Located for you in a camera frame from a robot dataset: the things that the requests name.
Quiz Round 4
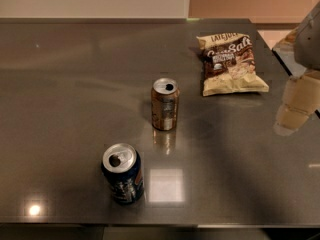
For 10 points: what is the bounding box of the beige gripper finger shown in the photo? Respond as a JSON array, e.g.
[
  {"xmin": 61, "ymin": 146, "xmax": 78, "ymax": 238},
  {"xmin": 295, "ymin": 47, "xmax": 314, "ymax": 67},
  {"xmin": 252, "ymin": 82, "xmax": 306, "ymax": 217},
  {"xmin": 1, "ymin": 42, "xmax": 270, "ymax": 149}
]
[{"xmin": 274, "ymin": 69, "xmax": 320, "ymax": 136}]

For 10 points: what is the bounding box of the orange soda can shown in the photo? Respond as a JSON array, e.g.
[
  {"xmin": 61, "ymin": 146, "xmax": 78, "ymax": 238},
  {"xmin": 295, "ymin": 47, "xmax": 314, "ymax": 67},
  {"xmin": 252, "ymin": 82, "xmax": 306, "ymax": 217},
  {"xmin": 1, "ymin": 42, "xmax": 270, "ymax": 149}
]
[{"xmin": 151, "ymin": 78, "xmax": 180, "ymax": 131}]

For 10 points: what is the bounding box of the blue pepsi can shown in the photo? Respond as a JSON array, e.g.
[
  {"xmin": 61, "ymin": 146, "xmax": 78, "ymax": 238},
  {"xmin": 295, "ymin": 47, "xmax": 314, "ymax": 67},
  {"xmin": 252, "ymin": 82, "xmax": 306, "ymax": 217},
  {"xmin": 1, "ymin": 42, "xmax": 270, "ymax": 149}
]
[{"xmin": 101, "ymin": 143, "xmax": 144, "ymax": 204}]

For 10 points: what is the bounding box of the sea salt chips bag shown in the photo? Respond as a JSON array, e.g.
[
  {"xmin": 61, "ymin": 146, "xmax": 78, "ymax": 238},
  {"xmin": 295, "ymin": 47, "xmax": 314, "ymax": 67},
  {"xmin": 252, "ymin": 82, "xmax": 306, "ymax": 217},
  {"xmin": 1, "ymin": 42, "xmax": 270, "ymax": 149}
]
[{"xmin": 197, "ymin": 33, "xmax": 269, "ymax": 96}]

